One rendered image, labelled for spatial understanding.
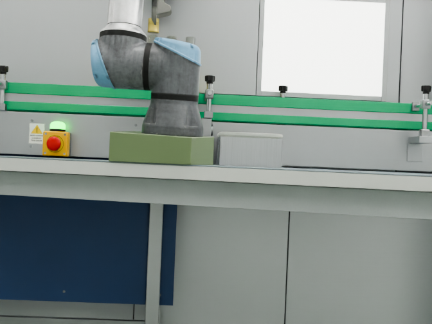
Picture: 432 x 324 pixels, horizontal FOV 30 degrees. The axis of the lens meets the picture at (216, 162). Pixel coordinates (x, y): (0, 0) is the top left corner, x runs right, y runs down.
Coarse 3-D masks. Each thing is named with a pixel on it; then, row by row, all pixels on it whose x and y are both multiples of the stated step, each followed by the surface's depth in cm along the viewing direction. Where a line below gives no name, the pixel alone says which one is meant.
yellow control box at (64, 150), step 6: (48, 132) 227; (54, 132) 227; (60, 132) 227; (66, 132) 227; (60, 138) 227; (66, 138) 227; (42, 144) 227; (66, 144) 227; (42, 150) 227; (48, 150) 227; (60, 150) 227; (66, 150) 227; (54, 156) 231; (66, 156) 228
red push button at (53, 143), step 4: (52, 136) 224; (48, 140) 224; (52, 140) 224; (56, 140) 224; (48, 144) 224; (52, 144) 224; (56, 144) 224; (60, 144) 224; (52, 148) 224; (56, 148) 224
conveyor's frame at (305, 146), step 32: (0, 128) 233; (32, 128) 234; (96, 128) 234; (128, 128) 235; (224, 128) 245; (256, 128) 246; (288, 128) 246; (320, 128) 246; (352, 128) 247; (288, 160) 246; (320, 160) 246; (352, 160) 247; (384, 160) 247
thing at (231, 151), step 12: (228, 144) 218; (240, 144) 218; (252, 144) 218; (264, 144) 218; (276, 144) 218; (228, 156) 218; (240, 156) 218; (252, 156) 218; (264, 156) 218; (276, 156) 218
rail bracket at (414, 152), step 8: (424, 88) 237; (424, 96) 238; (416, 104) 247; (424, 104) 237; (424, 112) 238; (424, 120) 238; (424, 128) 238; (416, 136) 240; (424, 136) 236; (408, 144) 247; (416, 144) 247; (408, 152) 247; (416, 152) 247; (408, 160) 247; (416, 160) 247
